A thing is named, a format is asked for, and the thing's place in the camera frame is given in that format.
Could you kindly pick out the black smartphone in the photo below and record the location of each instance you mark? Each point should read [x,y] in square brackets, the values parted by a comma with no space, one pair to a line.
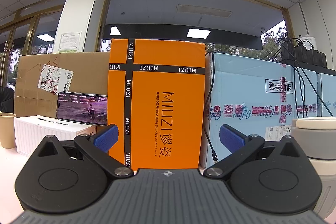
[78,108]

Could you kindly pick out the brown cardboard box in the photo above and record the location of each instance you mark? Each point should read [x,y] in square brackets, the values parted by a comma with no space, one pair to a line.
[86,74]

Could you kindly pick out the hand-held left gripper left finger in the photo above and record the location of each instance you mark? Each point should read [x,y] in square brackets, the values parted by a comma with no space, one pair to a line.
[107,138]

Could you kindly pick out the black chair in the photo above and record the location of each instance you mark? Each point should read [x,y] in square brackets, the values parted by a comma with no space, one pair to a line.
[5,99]

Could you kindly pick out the orange box with black bands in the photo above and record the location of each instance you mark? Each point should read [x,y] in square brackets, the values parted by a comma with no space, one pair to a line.
[168,108]

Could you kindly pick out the small light blue carton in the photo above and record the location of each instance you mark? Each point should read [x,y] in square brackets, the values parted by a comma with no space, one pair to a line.
[326,90]

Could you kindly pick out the gold framed glass door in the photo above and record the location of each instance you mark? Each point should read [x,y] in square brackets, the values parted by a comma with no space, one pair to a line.
[18,50]

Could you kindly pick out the row of black chargers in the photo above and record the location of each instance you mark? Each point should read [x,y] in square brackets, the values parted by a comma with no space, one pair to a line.
[312,56]

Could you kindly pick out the large light blue carton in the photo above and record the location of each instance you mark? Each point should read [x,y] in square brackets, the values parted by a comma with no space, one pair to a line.
[249,92]

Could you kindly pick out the framed wall notice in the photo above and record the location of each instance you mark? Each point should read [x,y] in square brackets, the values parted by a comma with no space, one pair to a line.
[69,42]

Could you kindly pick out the rectangular ceiling light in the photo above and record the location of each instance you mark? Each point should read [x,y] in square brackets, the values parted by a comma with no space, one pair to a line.
[45,38]
[115,30]
[198,33]

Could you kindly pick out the black shelf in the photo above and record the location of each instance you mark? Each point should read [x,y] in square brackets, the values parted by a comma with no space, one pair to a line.
[323,70]

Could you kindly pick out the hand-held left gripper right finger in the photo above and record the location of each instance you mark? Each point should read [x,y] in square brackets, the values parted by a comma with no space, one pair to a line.
[232,138]

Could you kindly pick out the grey container with white lid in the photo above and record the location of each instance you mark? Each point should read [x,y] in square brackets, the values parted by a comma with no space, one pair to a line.
[315,142]

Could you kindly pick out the white ribbed box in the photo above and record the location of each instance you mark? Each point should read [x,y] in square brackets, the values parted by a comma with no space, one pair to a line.
[44,134]

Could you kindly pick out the brown paper cup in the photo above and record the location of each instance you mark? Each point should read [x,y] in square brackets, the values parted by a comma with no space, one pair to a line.
[8,132]

